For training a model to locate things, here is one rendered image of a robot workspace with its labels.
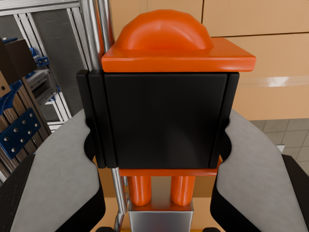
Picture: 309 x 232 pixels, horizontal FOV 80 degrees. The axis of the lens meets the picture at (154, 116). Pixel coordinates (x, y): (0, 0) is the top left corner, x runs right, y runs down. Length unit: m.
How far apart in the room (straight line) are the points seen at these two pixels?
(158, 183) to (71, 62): 1.11
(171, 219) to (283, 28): 0.82
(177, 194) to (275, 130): 1.80
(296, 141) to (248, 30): 1.48
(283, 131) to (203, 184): 1.59
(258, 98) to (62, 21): 1.07
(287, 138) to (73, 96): 1.83
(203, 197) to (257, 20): 0.66
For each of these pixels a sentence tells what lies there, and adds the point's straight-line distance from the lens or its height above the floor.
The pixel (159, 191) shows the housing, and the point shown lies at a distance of 0.20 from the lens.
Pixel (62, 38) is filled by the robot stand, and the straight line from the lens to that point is 1.23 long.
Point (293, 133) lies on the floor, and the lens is 2.07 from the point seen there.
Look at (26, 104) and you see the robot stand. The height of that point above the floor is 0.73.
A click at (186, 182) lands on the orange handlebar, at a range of 0.17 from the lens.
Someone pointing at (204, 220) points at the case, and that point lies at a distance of 0.52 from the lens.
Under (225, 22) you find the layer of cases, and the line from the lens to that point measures 0.82.
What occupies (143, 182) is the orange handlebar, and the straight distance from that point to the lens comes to 0.17.
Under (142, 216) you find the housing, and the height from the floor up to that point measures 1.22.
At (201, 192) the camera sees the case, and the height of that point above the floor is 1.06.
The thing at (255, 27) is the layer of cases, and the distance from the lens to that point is 0.86.
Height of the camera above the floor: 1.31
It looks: 58 degrees down
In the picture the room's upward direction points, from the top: 180 degrees counter-clockwise
